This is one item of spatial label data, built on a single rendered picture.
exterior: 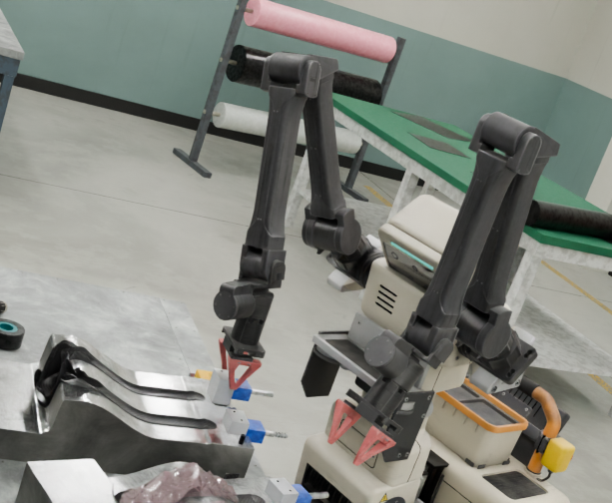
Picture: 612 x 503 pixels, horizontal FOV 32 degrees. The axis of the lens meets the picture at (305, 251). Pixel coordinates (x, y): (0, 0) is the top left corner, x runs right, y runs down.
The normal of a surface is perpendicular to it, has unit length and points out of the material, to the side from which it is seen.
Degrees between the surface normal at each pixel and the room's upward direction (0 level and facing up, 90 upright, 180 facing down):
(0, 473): 0
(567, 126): 90
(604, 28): 90
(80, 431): 90
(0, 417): 0
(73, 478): 0
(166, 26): 90
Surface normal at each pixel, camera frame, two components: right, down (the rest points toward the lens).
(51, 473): 0.32, -0.90
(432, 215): -0.25, -0.70
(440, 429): -0.73, -0.01
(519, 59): 0.35, 0.39
